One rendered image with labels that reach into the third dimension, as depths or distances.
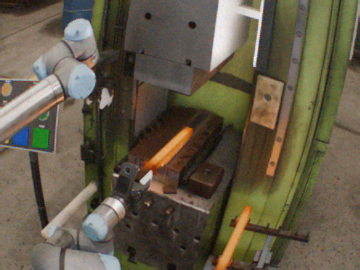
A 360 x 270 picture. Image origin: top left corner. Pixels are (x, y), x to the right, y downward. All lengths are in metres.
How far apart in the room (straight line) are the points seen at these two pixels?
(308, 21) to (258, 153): 0.54
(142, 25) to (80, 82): 0.46
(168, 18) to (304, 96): 0.50
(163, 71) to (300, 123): 0.48
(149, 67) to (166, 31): 0.15
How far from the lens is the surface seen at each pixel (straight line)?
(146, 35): 1.35
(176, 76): 1.35
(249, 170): 1.57
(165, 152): 1.53
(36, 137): 1.61
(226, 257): 1.30
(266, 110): 1.42
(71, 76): 0.95
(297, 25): 1.32
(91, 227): 1.20
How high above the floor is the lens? 1.88
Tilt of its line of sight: 32 degrees down
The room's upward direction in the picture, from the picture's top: 8 degrees clockwise
